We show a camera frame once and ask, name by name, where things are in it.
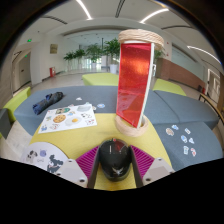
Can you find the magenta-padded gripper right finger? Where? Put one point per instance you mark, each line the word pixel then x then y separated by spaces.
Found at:
pixel 143 163

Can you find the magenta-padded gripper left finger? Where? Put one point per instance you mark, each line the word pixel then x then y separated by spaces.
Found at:
pixel 86 163

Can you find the black computer mouse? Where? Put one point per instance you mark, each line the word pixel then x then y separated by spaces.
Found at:
pixel 115 160

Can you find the round white printed mouse pad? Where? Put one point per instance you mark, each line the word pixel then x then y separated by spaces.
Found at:
pixel 41 156

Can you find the small paper sticker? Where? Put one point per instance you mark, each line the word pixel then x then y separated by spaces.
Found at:
pixel 184 138
pixel 187 130
pixel 191 140
pixel 169 132
pixel 193 151
pixel 185 150
pixel 175 127

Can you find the white sticker sheet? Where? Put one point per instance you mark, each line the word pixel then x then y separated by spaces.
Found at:
pixel 66 118

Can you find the dark blue folded umbrella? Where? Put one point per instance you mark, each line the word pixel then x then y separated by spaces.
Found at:
pixel 46 103

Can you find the lime green bench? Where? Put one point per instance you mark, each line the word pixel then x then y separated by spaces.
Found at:
pixel 100 79
pixel 170 87
pixel 16 101

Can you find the grey upholstered pouf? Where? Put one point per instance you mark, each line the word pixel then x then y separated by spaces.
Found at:
pixel 4 123

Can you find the red fire extinguisher box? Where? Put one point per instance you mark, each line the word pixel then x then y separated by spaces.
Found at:
pixel 52 72

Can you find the row of potted plants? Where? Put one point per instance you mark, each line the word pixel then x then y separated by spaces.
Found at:
pixel 111 46

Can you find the green exit sign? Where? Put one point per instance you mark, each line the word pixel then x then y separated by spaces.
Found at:
pixel 29 40

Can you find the ceiling strip lights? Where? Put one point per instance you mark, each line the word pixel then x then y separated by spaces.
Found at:
pixel 83 9

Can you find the brass wall plaque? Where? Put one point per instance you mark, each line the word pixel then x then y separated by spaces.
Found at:
pixel 54 48

